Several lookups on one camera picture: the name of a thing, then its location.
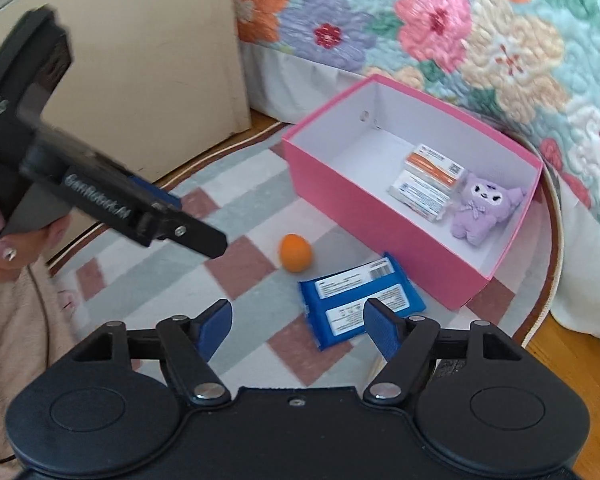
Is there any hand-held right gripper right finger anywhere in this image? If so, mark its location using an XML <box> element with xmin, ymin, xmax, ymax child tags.
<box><xmin>362</xmin><ymin>297</ymin><xmax>527</xmax><ymax>406</ymax></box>

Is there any purple plush toy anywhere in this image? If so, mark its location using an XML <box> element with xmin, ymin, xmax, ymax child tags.
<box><xmin>450</xmin><ymin>172</ymin><xmax>527</xmax><ymax>247</ymax></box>

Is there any orange ball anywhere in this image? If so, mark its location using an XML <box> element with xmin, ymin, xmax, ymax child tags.
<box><xmin>279</xmin><ymin>233</ymin><xmax>315</xmax><ymax>273</ymax></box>

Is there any person's left hand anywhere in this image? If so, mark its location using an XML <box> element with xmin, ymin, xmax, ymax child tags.
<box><xmin>0</xmin><ymin>185</ymin><xmax>74</xmax><ymax>282</ymax></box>

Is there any pink cardboard box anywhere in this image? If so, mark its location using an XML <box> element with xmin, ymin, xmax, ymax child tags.
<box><xmin>281</xmin><ymin>74</ymin><xmax>543</xmax><ymax>310</ymax></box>

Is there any checkered rug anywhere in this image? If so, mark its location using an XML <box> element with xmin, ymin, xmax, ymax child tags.
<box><xmin>45</xmin><ymin>120</ymin><xmax>566</xmax><ymax>391</ymax></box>

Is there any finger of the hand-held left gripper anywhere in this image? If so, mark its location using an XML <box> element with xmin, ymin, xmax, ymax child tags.
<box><xmin>125</xmin><ymin>170</ymin><xmax>183</xmax><ymax>211</ymax></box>
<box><xmin>152</xmin><ymin>202</ymin><xmax>229</xmax><ymax>261</ymax></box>

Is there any clear orange-label plastic box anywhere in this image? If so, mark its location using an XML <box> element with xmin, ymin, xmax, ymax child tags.
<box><xmin>404</xmin><ymin>143</ymin><xmax>467</xmax><ymax>192</ymax></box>

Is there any blue wet wipes packet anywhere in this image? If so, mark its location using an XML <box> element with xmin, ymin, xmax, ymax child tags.
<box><xmin>298</xmin><ymin>251</ymin><xmax>427</xmax><ymax>352</ymax></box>

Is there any beige fleece clothing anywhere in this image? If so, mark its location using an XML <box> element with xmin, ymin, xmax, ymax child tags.
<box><xmin>0</xmin><ymin>255</ymin><xmax>88</xmax><ymax>466</ymax></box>

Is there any white medicine box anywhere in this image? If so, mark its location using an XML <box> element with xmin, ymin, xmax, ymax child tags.
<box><xmin>387</xmin><ymin>169</ymin><xmax>456</xmax><ymax>222</ymax></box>

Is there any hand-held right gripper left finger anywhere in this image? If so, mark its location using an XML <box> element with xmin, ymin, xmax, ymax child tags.
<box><xmin>70</xmin><ymin>299</ymin><xmax>233</xmax><ymax>406</ymax></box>

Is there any beige wooden cabinet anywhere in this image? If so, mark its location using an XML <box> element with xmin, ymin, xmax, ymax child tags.
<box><xmin>0</xmin><ymin>0</ymin><xmax>253</xmax><ymax>186</ymax></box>

